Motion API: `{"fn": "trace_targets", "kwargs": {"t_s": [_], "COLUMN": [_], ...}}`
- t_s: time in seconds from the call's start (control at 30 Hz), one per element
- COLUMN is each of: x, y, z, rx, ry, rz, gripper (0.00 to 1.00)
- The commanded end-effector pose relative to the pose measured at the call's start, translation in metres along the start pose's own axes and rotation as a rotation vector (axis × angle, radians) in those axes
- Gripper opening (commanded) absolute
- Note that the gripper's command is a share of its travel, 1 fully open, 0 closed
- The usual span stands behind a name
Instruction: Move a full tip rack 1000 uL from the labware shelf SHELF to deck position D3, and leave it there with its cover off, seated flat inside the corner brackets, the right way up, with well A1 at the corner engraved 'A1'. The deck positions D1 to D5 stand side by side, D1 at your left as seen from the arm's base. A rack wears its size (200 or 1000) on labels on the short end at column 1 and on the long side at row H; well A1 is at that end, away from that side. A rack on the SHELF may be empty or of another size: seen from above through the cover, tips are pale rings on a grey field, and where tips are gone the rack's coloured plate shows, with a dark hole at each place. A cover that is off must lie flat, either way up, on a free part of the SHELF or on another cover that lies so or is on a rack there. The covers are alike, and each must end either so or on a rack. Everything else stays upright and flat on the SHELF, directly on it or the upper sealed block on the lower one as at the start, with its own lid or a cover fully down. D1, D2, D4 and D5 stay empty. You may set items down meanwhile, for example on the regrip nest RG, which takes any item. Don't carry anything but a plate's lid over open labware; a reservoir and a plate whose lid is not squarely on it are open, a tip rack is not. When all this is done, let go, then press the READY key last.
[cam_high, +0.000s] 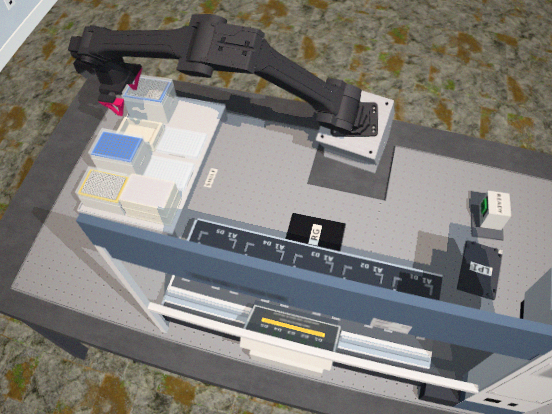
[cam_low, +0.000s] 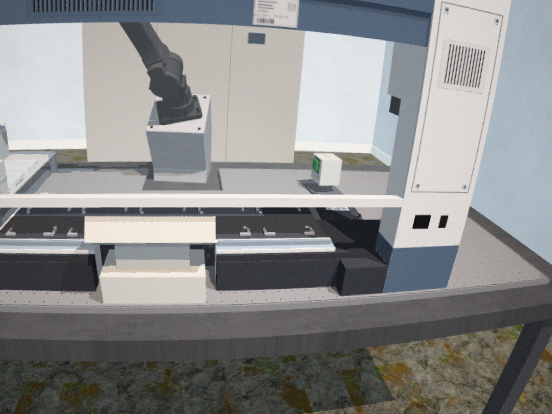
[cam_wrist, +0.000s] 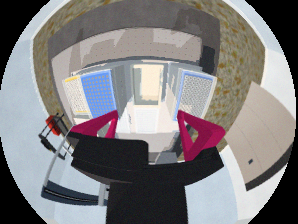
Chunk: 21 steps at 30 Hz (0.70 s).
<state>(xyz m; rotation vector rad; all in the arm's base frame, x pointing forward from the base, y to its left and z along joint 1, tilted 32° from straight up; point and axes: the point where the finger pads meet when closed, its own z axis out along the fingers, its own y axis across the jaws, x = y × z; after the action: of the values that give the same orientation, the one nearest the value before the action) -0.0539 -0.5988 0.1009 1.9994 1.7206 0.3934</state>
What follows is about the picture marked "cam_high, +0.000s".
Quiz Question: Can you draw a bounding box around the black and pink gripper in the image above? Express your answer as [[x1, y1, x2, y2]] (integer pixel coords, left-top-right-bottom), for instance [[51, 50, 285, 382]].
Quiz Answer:
[[98, 57, 142, 116]]

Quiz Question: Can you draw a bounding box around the black rectangular pad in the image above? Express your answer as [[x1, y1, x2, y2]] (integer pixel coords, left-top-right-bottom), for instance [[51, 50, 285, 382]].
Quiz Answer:
[[286, 213, 346, 252]]

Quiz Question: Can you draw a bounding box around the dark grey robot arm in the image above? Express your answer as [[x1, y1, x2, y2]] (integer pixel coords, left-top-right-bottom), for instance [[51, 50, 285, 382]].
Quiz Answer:
[[68, 14, 378, 137]]

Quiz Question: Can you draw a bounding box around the white ready button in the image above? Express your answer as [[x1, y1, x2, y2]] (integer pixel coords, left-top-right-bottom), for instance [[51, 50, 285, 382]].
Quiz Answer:
[[471, 191, 511, 241]]

